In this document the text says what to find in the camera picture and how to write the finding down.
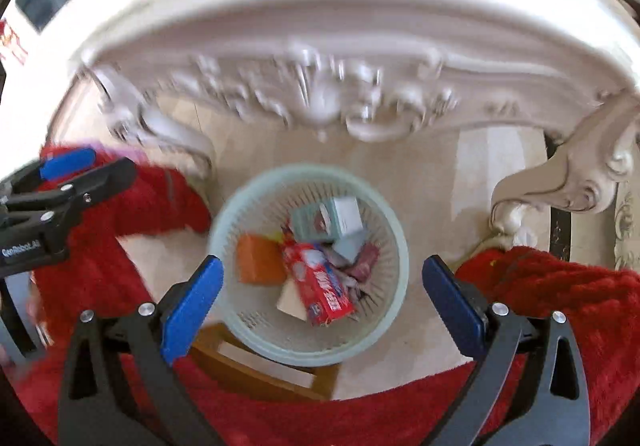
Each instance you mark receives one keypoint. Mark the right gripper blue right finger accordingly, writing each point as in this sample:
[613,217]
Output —
[460,306]

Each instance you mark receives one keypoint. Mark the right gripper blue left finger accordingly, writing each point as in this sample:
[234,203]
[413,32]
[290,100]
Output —
[185,306]

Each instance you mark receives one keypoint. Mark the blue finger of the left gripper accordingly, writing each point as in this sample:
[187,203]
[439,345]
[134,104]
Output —
[83,187]
[67,163]

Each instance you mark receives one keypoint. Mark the orange box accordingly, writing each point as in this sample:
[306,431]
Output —
[259,261]

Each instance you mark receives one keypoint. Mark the red white toothpaste box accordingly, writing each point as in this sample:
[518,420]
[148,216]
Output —
[322,292]

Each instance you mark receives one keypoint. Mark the silver cardboard box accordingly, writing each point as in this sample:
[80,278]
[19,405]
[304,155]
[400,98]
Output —
[349,246]

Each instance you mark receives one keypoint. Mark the wooden stool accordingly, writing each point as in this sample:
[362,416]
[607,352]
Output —
[238,369]

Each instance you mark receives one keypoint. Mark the red white snack bag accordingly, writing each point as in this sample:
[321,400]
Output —
[362,269]

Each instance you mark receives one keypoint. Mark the tan open cardboard box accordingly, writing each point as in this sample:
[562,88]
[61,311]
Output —
[290,303]

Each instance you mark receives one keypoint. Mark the pale green mesh waste basket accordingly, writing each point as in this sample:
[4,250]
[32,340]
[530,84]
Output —
[263,207]

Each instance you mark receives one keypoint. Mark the ornate white marble coffee table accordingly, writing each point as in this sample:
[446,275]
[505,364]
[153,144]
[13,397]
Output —
[384,69]

